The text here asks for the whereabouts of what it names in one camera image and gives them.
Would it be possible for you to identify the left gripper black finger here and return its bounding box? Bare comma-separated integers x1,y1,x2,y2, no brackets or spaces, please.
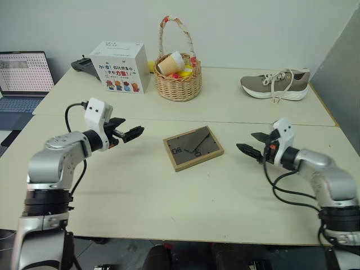
108,117,127,131
122,126,145,143

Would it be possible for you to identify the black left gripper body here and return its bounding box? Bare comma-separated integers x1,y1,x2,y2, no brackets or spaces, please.
103,119,126,149

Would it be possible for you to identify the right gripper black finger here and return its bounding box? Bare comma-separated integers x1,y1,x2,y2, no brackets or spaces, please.
236,143,266,162
250,132,272,145

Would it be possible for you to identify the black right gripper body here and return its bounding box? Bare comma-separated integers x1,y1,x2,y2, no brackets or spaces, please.
259,130,280,165

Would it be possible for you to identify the laptop computer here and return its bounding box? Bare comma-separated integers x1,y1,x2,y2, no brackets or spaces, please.
0,51,56,131

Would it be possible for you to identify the white printed cardboard box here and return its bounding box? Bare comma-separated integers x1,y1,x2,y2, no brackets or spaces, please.
89,40,150,95

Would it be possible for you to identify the taupe sneaker with white sole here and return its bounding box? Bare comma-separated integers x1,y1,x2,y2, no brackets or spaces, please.
240,67,312,104

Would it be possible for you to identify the black handheld controller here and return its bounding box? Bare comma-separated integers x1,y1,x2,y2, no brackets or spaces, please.
70,55,101,82

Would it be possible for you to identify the ribbed paper cup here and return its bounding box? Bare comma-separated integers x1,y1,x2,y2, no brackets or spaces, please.
156,51,186,77

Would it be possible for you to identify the yellow plastic toy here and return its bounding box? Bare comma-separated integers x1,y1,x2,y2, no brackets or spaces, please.
178,64,195,79

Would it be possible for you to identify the grey partition panel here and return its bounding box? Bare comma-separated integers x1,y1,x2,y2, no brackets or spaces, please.
309,7,360,158

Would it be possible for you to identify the black flat pad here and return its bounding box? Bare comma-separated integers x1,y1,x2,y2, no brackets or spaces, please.
0,129,19,147

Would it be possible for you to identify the dark rounded shape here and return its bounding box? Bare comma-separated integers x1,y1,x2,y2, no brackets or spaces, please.
143,244,173,270

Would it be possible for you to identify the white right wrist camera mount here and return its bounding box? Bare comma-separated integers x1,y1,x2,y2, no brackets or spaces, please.
271,117,295,166

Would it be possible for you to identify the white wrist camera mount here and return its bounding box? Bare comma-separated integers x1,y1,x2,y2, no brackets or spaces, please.
271,117,295,166
83,98,114,152

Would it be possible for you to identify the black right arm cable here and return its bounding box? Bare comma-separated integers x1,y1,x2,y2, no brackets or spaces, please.
262,162,339,249

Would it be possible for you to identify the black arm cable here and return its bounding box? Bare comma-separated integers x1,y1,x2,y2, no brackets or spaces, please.
262,162,339,249
65,101,88,196

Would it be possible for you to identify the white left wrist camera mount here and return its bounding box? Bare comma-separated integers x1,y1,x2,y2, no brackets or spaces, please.
83,98,114,152

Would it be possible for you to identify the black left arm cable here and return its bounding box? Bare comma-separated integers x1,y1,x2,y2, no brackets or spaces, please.
65,101,88,196

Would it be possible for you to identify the wooden-framed grey board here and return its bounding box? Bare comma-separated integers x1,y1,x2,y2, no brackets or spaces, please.
163,125,225,173

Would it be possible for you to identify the woven wicker basket with handle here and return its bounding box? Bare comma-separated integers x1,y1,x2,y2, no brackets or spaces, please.
153,16,204,101

